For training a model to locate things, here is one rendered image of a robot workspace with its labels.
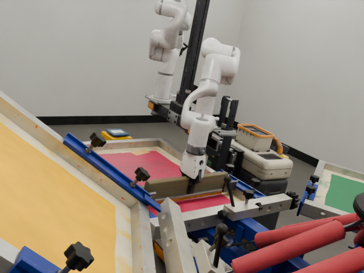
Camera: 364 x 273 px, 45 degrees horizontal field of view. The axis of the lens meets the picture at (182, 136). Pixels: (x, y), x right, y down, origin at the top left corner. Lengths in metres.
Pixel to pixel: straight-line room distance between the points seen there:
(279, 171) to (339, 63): 3.25
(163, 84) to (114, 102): 3.33
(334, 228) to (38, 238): 0.72
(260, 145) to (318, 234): 1.65
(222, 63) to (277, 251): 0.90
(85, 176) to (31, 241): 0.42
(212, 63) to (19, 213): 1.14
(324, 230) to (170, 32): 1.54
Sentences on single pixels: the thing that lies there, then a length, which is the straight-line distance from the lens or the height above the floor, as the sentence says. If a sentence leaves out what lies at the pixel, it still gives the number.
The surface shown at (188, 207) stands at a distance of 1.76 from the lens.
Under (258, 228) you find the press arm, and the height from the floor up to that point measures 1.04.
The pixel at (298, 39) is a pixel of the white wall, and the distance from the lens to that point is 6.20.
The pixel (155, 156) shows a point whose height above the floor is 0.96.
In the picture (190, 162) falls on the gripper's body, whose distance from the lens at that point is 1.72.
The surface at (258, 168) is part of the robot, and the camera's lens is 2.68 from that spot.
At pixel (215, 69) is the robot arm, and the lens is 1.81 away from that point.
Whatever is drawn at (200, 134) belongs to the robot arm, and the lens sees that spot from 1.67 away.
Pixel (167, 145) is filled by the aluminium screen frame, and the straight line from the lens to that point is 2.30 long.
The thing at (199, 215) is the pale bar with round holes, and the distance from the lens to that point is 1.52.
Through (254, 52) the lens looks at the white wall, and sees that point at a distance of 6.67.
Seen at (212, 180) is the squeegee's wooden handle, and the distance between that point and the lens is 1.84.
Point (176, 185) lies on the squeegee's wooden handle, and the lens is 1.72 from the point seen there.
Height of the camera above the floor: 1.71
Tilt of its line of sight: 17 degrees down
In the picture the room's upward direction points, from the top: 11 degrees clockwise
